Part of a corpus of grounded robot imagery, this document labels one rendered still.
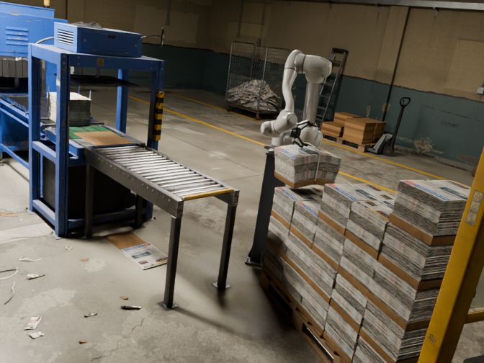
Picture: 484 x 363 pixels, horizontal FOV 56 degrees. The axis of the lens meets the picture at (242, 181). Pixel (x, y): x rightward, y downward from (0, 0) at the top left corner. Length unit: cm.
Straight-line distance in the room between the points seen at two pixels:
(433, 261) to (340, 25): 911
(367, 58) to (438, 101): 184
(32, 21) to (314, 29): 705
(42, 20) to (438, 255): 521
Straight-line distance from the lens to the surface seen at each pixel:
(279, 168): 332
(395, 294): 247
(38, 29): 623
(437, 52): 989
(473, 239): 187
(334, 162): 329
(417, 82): 1000
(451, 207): 226
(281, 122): 294
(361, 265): 265
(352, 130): 944
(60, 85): 387
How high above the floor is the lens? 186
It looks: 18 degrees down
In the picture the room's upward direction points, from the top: 8 degrees clockwise
